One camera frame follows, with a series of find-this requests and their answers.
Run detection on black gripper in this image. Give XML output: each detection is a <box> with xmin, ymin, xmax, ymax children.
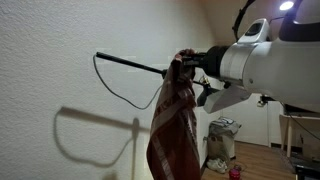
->
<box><xmin>183</xmin><ymin>46</ymin><xmax>228</xmax><ymax>78</ymax></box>

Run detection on red patterned cloth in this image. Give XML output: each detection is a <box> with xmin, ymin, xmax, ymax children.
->
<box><xmin>146</xmin><ymin>49</ymin><xmax>201</xmax><ymax>180</ymax></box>

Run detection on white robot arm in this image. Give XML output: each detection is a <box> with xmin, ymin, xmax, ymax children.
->
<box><xmin>183</xmin><ymin>0</ymin><xmax>320</xmax><ymax>113</ymax></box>

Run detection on black lamp stand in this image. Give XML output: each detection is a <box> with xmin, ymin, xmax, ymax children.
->
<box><xmin>93</xmin><ymin>52</ymin><xmax>207</xmax><ymax>78</ymax></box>

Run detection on grey trash bin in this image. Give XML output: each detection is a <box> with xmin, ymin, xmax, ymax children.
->
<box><xmin>207</xmin><ymin>117</ymin><xmax>241</xmax><ymax>162</ymax></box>

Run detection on white shoes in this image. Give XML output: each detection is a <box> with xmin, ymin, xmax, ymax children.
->
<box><xmin>207</xmin><ymin>158</ymin><xmax>227</xmax><ymax>174</ymax></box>

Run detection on wooden desk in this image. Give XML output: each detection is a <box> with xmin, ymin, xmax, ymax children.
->
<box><xmin>279</xmin><ymin>115</ymin><xmax>320</xmax><ymax>159</ymax></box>

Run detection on red bottle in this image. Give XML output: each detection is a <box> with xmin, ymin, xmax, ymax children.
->
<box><xmin>229</xmin><ymin>165</ymin><xmax>242</xmax><ymax>180</ymax></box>

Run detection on braided lamp cord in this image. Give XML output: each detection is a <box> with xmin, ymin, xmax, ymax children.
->
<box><xmin>91</xmin><ymin>54</ymin><xmax>164</xmax><ymax>111</ymax></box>

